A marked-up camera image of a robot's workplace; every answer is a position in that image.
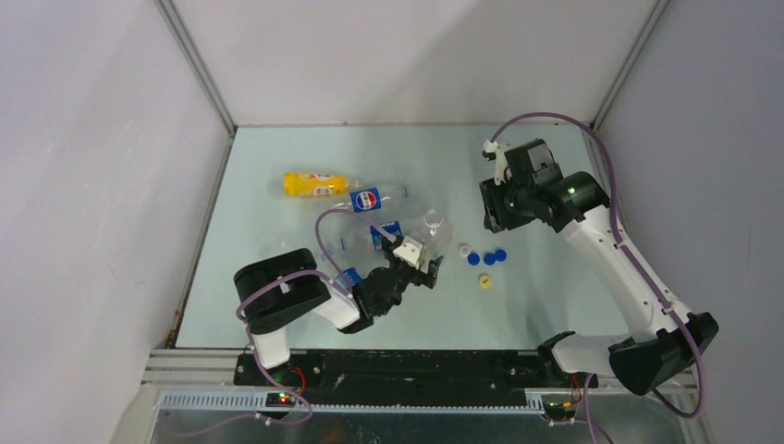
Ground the clear bottle without label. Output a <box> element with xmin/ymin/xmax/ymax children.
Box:
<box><xmin>402</xmin><ymin>209</ymin><xmax>453</xmax><ymax>272</ymax></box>

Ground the clear bottle blue label front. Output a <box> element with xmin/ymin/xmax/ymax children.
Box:
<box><xmin>328</xmin><ymin>267</ymin><xmax>363</xmax><ymax>299</ymax></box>

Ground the clear bottle blue label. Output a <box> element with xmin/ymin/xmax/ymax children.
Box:
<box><xmin>328</xmin><ymin>267</ymin><xmax>363</xmax><ymax>299</ymax></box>
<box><xmin>324</xmin><ymin>224</ymin><xmax>385</xmax><ymax>253</ymax></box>

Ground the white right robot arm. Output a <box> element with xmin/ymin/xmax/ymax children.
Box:
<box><xmin>479</xmin><ymin>139</ymin><xmax>718</xmax><ymax>396</ymax></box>

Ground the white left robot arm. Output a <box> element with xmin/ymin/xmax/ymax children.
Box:
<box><xmin>233</xmin><ymin>248</ymin><xmax>444</xmax><ymax>386</ymax></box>

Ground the clear bottle blue label middle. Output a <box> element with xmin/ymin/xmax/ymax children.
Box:
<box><xmin>324</xmin><ymin>224</ymin><xmax>385</xmax><ymax>253</ymax></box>

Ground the clear Pepsi label bottle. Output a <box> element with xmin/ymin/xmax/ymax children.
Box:
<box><xmin>329</xmin><ymin>184</ymin><xmax>412</xmax><ymax>213</ymax></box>

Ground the yellow bottle cap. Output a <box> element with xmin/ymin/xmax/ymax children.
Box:
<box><xmin>478</xmin><ymin>275</ymin><xmax>492</xmax><ymax>290</ymax></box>

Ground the yellow label bottle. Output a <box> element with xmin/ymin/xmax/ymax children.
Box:
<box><xmin>283</xmin><ymin>172</ymin><xmax>349</xmax><ymax>197</ymax></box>

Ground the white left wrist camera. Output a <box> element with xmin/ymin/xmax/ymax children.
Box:
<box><xmin>392</xmin><ymin>237</ymin><xmax>424</xmax><ymax>269</ymax></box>

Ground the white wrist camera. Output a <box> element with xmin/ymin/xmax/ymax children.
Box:
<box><xmin>392</xmin><ymin>237</ymin><xmax>424</xmax><ymax>269</ymax></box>
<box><xmin>482</xmin><ymin>140</ymin><xmax>512</xmax><ymax>186</ymax></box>

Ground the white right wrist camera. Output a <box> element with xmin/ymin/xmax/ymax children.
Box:
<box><xmin>482</xmin><ymin>140</ymin><xmax>512</xmax><ymax>186</ymax></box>

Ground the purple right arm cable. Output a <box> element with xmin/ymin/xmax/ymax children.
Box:
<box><xmin>489</xmin><ymin>112</ymin><xmax>706</xmax><ymax>420</ymax></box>

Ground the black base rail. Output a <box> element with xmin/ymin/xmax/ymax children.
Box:
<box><xmin>270</xmin><ymin>350</ymin><xmax>572</xmax><ymax>406</ymax></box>

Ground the aluminium corner post right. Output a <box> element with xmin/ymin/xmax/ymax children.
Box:
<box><xmin>591</xmin><ymin>0</ymin><xmax>672</xmax><ymax>130</ymax></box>

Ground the aluminium corner post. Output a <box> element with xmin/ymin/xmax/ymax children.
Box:
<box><xmin>154</xmin><ymin>0</ymin><xmax>238</xmax><ymax>137</ymax></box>
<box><xmin>591</xmin><ymin>0</ymin><xmax>672</xmax><ymax>130</ymax></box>

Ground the white cable duct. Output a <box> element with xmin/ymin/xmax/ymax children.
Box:
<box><xmin>156</xmin><ymin>390</ymin><xmax>545</xmax><ymax>414</ymax></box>

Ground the aluminium corner post left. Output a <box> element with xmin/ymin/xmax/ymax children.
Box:
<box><xmin>154</xmin><ymin>0</ymin><xmax>238</xmax><ymax>137</ymax></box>

